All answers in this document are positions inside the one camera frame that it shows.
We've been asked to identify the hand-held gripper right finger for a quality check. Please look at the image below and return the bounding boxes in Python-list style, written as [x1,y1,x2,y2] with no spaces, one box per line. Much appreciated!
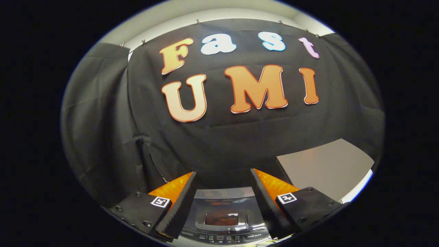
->
[250,168,343,239]

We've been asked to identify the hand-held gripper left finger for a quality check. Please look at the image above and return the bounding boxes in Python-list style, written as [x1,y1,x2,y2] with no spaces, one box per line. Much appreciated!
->
[109,171,198,242]

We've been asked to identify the dark grey washing machine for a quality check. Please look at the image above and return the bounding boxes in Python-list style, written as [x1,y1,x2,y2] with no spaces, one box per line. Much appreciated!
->
[178,187,275,246]

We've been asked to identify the black backdrop cloth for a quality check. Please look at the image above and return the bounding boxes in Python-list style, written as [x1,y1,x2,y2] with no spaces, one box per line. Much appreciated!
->
[61,19,384,206]

